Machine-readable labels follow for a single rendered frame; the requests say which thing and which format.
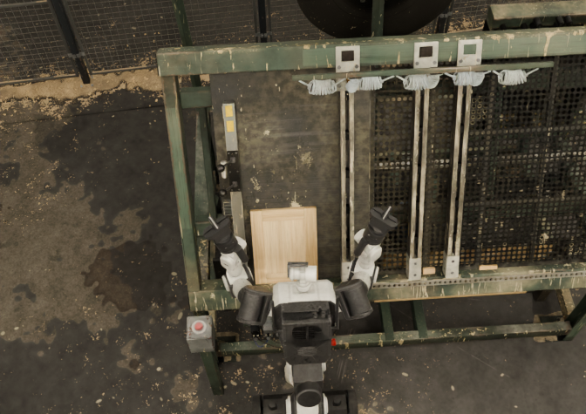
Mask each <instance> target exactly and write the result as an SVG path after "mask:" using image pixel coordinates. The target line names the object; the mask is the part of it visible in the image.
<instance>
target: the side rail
mask: <svg viewBox="0 0 586 414"><path fill-rule="evenodd" d="M161 84H162V91H163V98H164V105H165V112H166V119H167V132H168V139H169V146H170V153H171V161H172V168H173V174H174V187H175V194H176V201H177V208H178V215H179V223H180V230H181V243H182V249H183V256H184V263H185V270H186V277H187V291H188V292H194V291H200V290H201V267H200V260H199V252H198V244H197V237H196V232H195V224H194V207H193V199H192V192H191V184H190V176H189V169H188V161H187V147H186V139H185V131H184V124H183V116H182V108H181V97H180V86H179V79H178V76H168V77H161Z"/></svg>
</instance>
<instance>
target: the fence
mask: <svg viewBox="0 0 586 414"><path fill-rule="evenodd" d="M225 105H232V109H233V117H226V110H225ZM222 106H223V116H224V126H225V136H226V146H227V151H238V141H237V131H236V120H235V101H234V100H232V101H223V103H222ZM233 120H234V131H233V132H228V130H227V121H233ZM230 195H231V205H232V215H233V225H234V235H235V236H237V237H240V238H242V239H243V240H244V241H245V242H246V239H245V228H244V217H243V206H242V185H241V192H230Z"/></svg>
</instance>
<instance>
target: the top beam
mask: <svg viewBox="0 0 586 414"><path fill-rule="evenodd" d="M471 39H482V51H481V59H498V58H531V57H547V56H563V55H580V54H586V26H572V27H555V28H539V29H522V30H504V31H472V32H455V33H438V34H421V35H404V36H388V37H354V38H338V39H321V40H303V41H287V42H270V43H253V44H220V45H203V46H187V47H169V48H159V49H158V50H157V52H156V54H155V57H156V64H157V71H158V76H160V77H168V76H185V75H201V74H218V73H235V72H252V71H284V70H300V69H316V68H333V67H336V47H338V46H354V45H359V46H360V66H367V65H383V64H413V60H414V43H420V42H439V49H438V62H448V61H457V57H458V43H459V40H471ZM468 54H476V44H464V51H463V55H468Z"/></svg>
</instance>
